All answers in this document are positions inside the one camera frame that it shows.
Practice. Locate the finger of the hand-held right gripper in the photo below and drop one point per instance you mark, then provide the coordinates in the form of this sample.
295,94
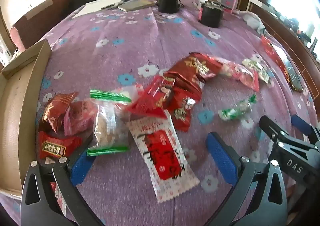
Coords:
268,125
301,122

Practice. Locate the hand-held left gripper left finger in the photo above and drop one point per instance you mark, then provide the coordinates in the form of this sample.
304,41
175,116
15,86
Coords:
80,166

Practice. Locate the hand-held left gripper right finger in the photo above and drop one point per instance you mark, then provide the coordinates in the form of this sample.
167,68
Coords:
221,158

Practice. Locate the red packet with gold label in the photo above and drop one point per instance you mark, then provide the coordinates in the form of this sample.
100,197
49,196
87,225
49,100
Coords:
55,147

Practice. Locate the green white candy packet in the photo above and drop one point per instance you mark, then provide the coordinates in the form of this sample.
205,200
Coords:
235,112

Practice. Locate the small white red snack packet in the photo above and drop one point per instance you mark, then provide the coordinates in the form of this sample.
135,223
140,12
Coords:
60,203

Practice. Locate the clear green-striped cake packet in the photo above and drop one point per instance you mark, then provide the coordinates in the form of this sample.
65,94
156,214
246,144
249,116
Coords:
110,121

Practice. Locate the long white red snack packet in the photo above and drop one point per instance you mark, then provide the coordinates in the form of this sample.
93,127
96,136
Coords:
162,156

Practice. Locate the dark red snack packet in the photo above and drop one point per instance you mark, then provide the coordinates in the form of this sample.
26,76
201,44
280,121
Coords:
56,110

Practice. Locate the brown cardboard box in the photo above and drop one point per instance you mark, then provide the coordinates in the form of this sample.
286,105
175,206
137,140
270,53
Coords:
15,116

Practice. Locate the small red cartoon snack packet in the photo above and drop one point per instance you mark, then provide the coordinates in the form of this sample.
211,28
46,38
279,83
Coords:
150,101

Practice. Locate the large shiny red snack packet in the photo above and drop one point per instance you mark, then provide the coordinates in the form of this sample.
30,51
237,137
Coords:
192,68

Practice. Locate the gold green snack packet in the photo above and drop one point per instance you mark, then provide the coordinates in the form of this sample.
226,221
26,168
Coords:
260,70

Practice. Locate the pink white snack packet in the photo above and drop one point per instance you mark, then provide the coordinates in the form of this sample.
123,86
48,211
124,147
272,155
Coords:
242,73

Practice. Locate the flat red snack packet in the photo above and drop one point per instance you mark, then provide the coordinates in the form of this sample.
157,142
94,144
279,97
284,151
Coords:
271,51

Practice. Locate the brown wooden furniture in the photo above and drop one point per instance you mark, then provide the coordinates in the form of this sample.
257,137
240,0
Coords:
287,28

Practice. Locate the white cloth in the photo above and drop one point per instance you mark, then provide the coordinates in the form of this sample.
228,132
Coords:
252,21

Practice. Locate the purple floral tablecloth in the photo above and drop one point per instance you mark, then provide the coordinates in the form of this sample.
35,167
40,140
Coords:
150,41

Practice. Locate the white paper sheet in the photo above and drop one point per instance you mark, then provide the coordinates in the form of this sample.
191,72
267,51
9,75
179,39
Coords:
95,7

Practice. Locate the black pen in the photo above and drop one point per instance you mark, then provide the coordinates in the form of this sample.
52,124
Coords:
112,6

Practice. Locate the grey notebook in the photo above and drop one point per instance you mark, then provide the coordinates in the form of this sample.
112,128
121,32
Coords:
136,5

